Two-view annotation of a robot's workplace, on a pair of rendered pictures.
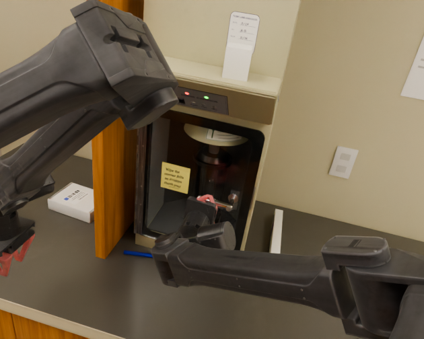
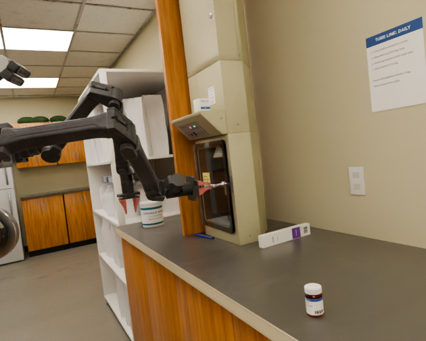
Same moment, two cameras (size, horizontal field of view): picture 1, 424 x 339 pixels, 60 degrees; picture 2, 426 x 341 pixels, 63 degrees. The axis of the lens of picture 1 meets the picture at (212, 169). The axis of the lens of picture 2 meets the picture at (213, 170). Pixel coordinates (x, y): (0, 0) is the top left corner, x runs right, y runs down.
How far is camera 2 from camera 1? 126 cm
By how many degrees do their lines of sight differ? 56
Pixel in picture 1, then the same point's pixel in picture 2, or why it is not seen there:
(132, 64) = (92, 91)
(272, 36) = (218, 91)
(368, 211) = (393, 226)
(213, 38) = not seen: hidden behind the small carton
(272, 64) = (221, 104)
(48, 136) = not seen: hidden behind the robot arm
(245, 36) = (212, 96)
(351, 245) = not seen: hidden behind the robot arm
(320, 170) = (345, 192)
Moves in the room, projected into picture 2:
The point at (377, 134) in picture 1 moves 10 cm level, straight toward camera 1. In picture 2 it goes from (371, 149) to (348, 151)
